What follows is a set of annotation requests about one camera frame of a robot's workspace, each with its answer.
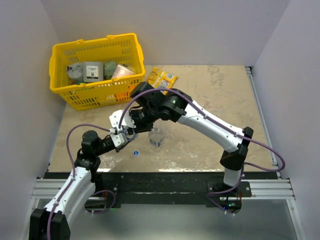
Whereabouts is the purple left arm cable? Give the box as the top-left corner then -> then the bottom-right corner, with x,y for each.
46,124 -> 112,240

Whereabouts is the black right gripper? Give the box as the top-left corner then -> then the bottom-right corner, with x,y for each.
124,105 -> 159,136

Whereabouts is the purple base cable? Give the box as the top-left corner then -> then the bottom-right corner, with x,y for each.
207,174 -> 245,216
84,189 -> 116,216

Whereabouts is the blue white bottle cap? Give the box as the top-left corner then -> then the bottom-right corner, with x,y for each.
133,150 -> 140,157

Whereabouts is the yellow snack bag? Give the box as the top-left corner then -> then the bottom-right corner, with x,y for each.
146,67 -> 178,89

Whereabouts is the yellow plastic shopping basket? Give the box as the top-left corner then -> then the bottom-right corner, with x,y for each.
49,33 -> 146,111

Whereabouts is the green round item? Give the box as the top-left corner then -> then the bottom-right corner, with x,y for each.
103,61 -> 118,80

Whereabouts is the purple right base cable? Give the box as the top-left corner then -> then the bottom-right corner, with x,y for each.
207,174 -> 245,216

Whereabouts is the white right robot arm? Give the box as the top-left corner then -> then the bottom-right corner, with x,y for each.
130,82 -> 254,197

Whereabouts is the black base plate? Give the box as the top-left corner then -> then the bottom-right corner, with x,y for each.
44,171 -> 252,210

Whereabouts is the clear bottle blue label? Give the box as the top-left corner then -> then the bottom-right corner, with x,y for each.
124,128 -> 138,142

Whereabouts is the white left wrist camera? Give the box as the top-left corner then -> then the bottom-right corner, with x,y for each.
109,132 -> 128,148

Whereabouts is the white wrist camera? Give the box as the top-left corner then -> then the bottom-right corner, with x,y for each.
109,110 -> 136,133
109,132 -> 128,148

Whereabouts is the grey pouch in basket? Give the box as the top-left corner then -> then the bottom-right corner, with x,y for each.
66,62 -> 83,85

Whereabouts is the orange item in basket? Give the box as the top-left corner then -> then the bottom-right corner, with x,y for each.
115,84 -> 137,99

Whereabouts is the aluminium rail frame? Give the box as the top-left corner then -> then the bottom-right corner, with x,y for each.
18,66 -> 307,240

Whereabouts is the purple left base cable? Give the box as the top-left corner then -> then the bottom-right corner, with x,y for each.
84,189 -> 116,216

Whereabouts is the pink packet in basket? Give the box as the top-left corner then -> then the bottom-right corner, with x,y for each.
111,64 -> 135,79

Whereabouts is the grey box with label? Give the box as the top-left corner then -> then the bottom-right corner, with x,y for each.
82,61 -> 104,83

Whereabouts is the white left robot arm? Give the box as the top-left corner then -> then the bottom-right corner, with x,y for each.
28,130 -> 128,240

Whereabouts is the clear bottle white green label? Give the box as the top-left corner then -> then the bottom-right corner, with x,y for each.
148,127 -> 164,150

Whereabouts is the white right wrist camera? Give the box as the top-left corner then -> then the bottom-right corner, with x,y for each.
109,110 -> 136,133

